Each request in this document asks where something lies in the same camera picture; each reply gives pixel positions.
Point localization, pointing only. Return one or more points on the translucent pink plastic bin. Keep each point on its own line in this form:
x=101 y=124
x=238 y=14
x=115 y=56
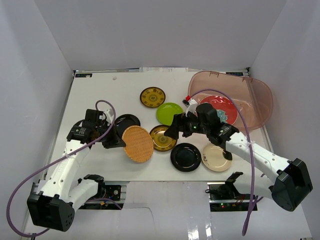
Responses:
x=252 y=96

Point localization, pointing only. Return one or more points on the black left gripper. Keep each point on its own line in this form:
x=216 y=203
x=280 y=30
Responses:
x=110 y=138

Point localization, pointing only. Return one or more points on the red and teal floral plate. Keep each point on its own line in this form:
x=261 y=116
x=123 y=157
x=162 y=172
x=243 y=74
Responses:
x=226 y=110

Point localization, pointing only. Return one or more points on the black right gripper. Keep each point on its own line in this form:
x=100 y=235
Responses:
x=180 y=124

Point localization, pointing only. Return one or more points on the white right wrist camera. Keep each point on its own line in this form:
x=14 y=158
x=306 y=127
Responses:
x=191 y=105

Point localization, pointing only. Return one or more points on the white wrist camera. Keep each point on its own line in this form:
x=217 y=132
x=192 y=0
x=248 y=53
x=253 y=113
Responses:
x=191 y=105
x=107 y=116

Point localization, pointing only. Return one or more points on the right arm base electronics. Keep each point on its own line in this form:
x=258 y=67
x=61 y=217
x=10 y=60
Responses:
x=223 y=196

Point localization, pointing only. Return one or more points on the cream plate with black accent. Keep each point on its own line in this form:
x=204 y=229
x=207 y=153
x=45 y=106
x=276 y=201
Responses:
x=213 y=158

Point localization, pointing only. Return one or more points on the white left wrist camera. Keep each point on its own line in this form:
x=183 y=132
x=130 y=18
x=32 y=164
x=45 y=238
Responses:
x=107 y=116

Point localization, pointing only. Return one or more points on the yellow patterned plate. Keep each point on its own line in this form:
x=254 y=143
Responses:
x=152 y=97
x=161 y=142

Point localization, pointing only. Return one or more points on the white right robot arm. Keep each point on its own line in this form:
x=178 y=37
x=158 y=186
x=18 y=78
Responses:
x=286 y=182

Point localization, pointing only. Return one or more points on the woven bamboo tray plate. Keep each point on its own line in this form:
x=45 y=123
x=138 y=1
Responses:
x=139 y=144

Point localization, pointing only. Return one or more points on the lime green plate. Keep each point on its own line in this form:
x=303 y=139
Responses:
x=165 y=112

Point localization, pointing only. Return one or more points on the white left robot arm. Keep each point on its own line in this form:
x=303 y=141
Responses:
x=55 y=204

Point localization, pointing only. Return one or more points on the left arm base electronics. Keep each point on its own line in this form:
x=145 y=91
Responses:
x=112 y=192

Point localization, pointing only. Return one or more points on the glossy black plate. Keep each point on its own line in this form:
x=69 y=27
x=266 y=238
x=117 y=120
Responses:
x=185 y=157
x=125 y=121

